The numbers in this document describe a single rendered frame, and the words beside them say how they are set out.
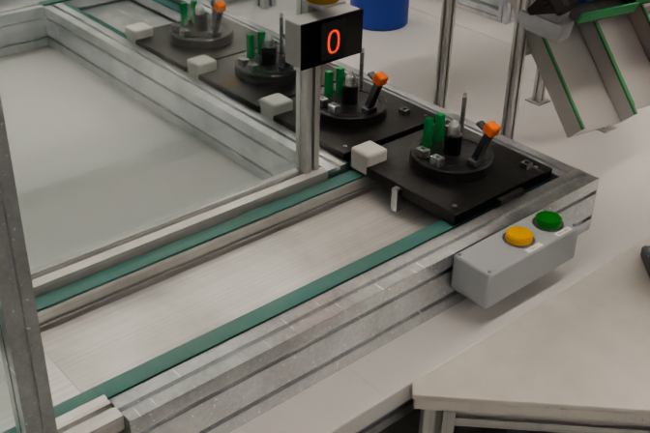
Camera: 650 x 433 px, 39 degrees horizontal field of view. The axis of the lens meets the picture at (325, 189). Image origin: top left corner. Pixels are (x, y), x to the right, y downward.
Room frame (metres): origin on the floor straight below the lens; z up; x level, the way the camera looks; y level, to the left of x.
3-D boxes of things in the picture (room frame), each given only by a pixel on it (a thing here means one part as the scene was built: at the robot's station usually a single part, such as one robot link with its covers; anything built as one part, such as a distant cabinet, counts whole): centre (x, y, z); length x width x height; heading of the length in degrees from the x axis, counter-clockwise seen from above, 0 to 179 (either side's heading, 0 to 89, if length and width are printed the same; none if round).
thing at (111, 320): (1.19, 0.03, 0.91); 0.84 x 0.28 x 0.10; 131
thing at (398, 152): (1.37, -0.21, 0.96); 0.24 x 0.24 x 0.02; 41
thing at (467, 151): (1.37, -0.21, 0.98); 0.14 x 0.14 x 0.02
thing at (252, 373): (1.07, -0.10, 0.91); 0.89 x 0.06 x 0.11; 131
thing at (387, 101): (1.56, -0.04, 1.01); 0.24 x 0.24 x 0.13; 41
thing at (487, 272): (1.15, -0.29, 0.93); 0.21 x 0.07 x 0.06; 131
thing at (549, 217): (1.20, -0.34, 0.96); 0.04 x 0.04 x 0.02
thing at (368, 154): (1.38, -0.07, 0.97); 0.05 x 0.05 x 0.04; 41
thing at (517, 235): (1.15, -0.29, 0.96); 0.04 x 0.04 x 0.02
